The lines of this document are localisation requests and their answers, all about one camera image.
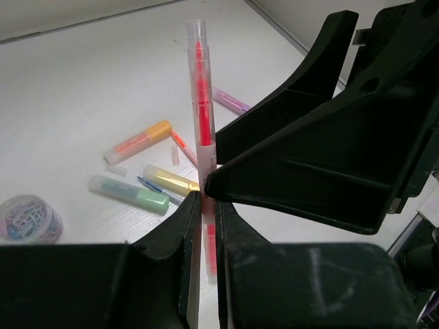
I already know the blue pen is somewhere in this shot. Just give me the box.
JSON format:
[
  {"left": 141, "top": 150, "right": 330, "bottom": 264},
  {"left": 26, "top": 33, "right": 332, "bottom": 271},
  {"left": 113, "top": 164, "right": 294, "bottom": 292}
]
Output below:
[{"left": 137, "top": 176, "right": 184, "bottom": 206}]

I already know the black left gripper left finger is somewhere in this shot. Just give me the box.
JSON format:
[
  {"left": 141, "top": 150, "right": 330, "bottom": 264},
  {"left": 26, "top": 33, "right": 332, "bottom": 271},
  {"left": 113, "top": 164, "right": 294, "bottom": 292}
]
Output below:
[{"left": 132, "top": 192, "right": 202, "bottom": 328}]

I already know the small clear pen cap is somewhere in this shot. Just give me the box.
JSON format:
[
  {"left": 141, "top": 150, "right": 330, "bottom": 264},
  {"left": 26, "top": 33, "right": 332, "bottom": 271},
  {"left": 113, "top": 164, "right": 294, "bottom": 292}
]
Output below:
[{"left": 106, "top": 164, "right": 128, "bottom": 177}]

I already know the green highlighter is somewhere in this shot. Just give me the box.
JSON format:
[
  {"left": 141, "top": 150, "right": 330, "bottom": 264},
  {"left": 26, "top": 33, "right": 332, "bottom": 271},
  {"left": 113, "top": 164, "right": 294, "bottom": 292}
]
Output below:
[{"left": 87, "top": 175, "right": 169, "bottom": 215}]

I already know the purple highlighter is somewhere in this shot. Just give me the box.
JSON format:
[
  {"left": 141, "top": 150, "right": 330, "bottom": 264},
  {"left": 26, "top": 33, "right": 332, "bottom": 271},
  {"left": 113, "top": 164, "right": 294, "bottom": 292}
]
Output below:
[{"left": 212, "top": 86, "right": 251, "bottom": 115}]

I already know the clear pen cap by pens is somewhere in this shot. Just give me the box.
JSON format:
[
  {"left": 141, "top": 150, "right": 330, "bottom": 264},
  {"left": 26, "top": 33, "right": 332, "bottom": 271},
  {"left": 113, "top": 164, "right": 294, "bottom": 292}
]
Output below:
[{"left": 171, "top": 145, "right": 180, "bottom": 166}]

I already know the red pen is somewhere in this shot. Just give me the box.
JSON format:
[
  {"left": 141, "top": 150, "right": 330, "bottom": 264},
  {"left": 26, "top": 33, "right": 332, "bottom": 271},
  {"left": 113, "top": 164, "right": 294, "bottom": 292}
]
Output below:
[
  {"left": 171, "top": 130, "right": 198, "bottom": 168},
  {"left": 187, "top": 19, "right": 217, "bottom": 284}
]

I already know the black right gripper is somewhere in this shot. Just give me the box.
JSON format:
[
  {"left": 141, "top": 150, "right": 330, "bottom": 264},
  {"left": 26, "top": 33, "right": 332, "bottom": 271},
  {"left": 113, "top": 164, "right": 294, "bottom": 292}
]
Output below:
[{"left": 337, "top": 0, "right": 439, "bottom": 213}]

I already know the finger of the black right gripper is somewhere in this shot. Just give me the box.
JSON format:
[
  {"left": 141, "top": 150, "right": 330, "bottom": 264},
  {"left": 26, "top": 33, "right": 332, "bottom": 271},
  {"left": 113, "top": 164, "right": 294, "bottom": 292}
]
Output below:
[
  {"left": 204, "top": 54, "right": 439, "bottom": 236},
  {"left": 216, "top": 10, "right": 359, "bottom": 164}
]

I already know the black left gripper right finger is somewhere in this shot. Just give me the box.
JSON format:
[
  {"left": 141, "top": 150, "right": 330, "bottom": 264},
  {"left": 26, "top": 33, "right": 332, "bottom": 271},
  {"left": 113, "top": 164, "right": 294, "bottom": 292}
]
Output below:
[{"left": 215, "top": 202, "right": 270, "bottom": 329}]

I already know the yellow highlighter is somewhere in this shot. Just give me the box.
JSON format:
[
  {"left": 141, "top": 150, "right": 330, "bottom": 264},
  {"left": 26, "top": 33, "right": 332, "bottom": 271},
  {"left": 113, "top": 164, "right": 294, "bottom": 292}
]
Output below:
[{"left": 143, "top": 164, "right": 200, "bottom": 196}]

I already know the orange highlighter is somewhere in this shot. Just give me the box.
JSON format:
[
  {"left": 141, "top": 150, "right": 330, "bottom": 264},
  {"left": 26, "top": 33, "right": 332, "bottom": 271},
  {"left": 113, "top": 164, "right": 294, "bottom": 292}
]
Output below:
[{"left": 104, "top": 120, "right": 172, "bottom": 165}]

